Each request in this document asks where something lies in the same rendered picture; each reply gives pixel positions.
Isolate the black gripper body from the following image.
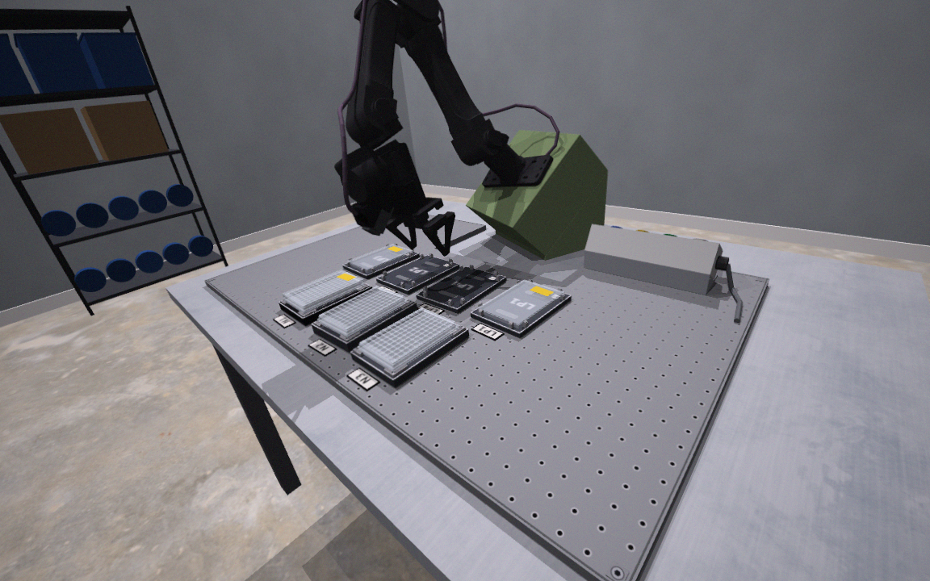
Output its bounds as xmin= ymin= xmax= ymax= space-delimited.
xmin=389 ymin=173 xmax=447 ymax=231

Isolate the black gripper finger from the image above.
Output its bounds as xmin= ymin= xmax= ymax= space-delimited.
xmin=422 ymin=211 xmax=455 ymax=257
xmin=386 ymin=218 xmax=417 ymax=249

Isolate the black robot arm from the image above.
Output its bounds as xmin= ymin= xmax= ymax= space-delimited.
xmin=346 ymin=0 xmax=553 ymax=236

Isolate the white well plate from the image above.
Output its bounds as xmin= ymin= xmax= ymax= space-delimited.
xmin=283 ymin=283 xmax=366 ymax=313
xmin=317 ymin=286 xmax=409 ymax=338
xmin=358 ymin=307 xmax=460 ymax=372

